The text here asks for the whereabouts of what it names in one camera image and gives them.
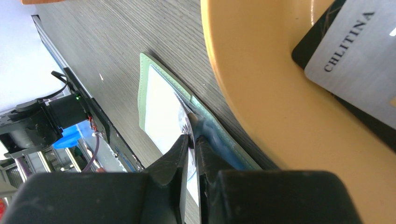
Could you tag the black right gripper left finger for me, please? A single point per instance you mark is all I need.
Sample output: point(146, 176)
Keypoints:
point(156, 195)

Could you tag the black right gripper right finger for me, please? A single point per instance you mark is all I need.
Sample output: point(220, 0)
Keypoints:
point(230, 196)

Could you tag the green card holder wallet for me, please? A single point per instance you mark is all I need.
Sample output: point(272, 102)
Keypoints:
point(202, 120)

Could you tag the white printed card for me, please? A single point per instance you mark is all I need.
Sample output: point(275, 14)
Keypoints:
point(166, 119)

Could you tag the silver Chlitina card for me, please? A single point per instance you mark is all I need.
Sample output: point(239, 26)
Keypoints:
point(356, 56)

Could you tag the black VIP card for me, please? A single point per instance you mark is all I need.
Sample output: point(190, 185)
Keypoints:
point(304, 50)

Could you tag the yellow oval tray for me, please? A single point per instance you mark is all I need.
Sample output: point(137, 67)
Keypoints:
point(296, 123)

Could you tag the orange wooden divider box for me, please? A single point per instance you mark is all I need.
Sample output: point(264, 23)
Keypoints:
point(35, 2)

